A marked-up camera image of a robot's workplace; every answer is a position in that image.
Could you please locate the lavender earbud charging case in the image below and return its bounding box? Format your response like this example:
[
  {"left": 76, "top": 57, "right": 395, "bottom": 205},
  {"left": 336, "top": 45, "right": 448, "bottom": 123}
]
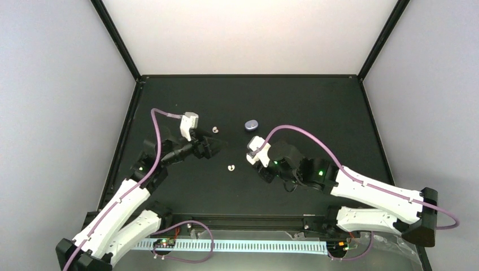
[{"left": 244, "top": 119, "right": 259, "bottom": 132}]

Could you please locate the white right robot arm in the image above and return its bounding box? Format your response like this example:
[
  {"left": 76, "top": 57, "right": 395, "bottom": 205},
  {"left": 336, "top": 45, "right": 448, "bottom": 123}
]
[{"left": 246, "top": 136, "right": 438, "bottom": 247}]

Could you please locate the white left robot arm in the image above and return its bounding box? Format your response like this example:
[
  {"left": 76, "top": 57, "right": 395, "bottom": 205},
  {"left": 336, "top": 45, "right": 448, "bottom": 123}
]
[{"left": 55, "top": 128, "right": 228, "bottom": 270}]

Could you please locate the small circuit board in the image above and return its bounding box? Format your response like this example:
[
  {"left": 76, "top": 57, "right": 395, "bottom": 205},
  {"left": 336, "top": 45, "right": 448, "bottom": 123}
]
[{"left": 153, "top": 238, "right": 176, "bottom": 250}]

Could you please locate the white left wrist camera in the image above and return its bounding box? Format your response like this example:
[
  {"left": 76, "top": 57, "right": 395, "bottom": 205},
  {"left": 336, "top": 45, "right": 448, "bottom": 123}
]
[{"left": 180, "top": 112, "right": 199, "bottom": 142}]

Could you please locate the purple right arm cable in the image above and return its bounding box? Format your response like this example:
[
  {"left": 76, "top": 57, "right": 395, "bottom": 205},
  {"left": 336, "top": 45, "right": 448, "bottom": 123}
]
[{"left": 254, "top": 125, "right": 460, "bottom": 230}]

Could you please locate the black frame rail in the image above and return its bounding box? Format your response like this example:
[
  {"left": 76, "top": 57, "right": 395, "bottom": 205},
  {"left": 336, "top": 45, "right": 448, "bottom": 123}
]
[{"left": 160, "top": 213, "right": 336, "bottom": 234}]

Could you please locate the light blue slotted cable duct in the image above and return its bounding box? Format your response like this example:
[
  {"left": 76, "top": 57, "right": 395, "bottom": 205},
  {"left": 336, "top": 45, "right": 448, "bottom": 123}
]
[{"left": 133, "top": 239, "right": 332, "bottom": 256}]

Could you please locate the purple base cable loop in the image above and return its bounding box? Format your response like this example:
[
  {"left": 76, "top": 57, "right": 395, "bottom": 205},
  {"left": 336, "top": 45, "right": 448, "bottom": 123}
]
[{"left": 151, "top": 220, "right": 215, "bottom": 264}]

